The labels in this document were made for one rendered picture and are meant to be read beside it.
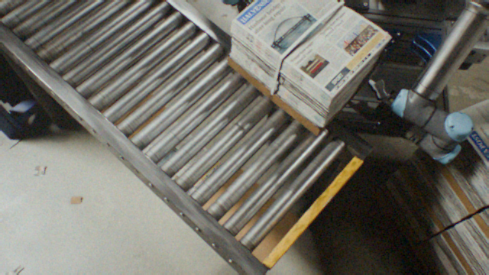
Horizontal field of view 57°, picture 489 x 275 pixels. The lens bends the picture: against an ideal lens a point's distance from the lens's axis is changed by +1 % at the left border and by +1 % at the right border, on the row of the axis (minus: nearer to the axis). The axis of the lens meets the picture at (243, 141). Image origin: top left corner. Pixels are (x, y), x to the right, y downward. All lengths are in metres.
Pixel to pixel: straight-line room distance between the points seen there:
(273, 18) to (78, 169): 1.33
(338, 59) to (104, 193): 1.35
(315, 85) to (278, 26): 0.21
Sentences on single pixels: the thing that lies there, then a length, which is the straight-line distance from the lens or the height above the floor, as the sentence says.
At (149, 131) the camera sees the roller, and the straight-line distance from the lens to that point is 1.39.
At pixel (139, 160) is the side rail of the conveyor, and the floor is 0.80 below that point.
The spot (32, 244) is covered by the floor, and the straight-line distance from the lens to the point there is 2.24.
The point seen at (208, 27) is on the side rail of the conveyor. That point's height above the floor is 0.80.
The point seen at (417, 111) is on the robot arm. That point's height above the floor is 0.94.
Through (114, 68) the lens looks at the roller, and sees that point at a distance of 1.53.
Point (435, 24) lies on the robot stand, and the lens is 1.88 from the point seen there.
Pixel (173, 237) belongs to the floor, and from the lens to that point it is 2.10.
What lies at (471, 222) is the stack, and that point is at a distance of 1.72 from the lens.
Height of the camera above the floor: 2.04
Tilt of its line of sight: 65 degrees down
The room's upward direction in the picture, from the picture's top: 7 degrees clockwise
